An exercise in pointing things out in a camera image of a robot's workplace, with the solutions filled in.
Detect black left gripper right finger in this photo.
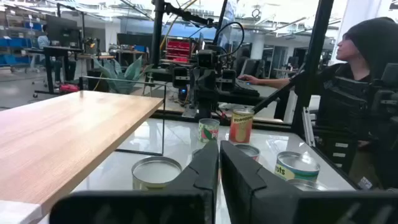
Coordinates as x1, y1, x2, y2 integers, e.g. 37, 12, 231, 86
219, 139, 398, 224

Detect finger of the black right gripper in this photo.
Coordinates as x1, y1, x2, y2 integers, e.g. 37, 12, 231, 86
205, 68, 219, 101
193, 68, 206, 101

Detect black desk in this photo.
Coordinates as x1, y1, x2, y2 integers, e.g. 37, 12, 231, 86
24, 45, 85, 96

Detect green plant in white pot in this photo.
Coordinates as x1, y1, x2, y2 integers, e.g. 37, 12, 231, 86
93, 55, 154, 95

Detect red object on floor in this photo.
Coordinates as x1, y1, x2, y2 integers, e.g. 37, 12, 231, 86
58, 83, 80, 93

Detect black pole with boom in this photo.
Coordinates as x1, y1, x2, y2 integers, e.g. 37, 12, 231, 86
150, 0, 218, 68

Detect white Saucy beans can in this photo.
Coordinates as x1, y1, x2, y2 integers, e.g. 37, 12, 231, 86
234, 143, 261, 162

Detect black computer monitor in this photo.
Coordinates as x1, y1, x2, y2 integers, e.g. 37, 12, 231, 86
45, 14, 79, 48

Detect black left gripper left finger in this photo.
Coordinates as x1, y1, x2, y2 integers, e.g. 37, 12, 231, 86
49, 139, 220, 224

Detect black keyboard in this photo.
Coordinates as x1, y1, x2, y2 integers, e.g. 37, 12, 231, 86
229, 80, 261, 97

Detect wooden shelf with black frame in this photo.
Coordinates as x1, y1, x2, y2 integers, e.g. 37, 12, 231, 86
0, 75, 168, 224

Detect blue storage bins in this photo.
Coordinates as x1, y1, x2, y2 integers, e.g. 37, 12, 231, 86
0, 6, 44, 68

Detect teal yellow Carrots can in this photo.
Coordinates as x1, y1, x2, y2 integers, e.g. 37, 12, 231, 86
274, 151, 321, 183

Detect olive yellow tin can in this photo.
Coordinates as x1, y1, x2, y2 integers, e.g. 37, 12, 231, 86
131, 155, 183, 191

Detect dotted Green Peas can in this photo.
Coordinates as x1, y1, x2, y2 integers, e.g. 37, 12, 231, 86
198, 118, 221, 144

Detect black aluminium rig frame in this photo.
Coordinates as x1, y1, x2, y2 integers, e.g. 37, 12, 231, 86
149, 0, 336, 147

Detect red bin rack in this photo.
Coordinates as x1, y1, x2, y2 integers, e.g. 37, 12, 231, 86
164, 36, 192, 64

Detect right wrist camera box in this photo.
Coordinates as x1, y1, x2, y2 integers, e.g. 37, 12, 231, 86
197, 49, 218, 69

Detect orange Pineapple can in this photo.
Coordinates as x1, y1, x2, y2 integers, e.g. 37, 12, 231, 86
228, 107, 255, 144

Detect person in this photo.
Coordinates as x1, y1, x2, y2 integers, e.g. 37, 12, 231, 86
37, 24, 52, 52
238, 17, 398, 190

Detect black box with white labels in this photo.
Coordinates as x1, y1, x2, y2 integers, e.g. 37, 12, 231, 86
312, 130, 358, 178

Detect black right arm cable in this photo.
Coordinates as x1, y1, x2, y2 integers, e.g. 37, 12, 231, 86
213, 21, 246, 60

